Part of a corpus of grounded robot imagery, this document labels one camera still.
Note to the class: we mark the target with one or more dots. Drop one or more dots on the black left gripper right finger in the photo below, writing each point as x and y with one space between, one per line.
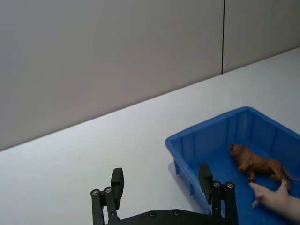
207 182

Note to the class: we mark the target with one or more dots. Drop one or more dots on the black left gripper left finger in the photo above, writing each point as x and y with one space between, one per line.
116 185

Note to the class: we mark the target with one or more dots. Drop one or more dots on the blue plastic bin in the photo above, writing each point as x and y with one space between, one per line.
211 150

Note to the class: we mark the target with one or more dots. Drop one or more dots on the brown lion toy figure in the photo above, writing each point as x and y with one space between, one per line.
260 164

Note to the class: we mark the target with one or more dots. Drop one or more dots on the pale pink animal toy figure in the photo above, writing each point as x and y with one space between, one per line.
274 199

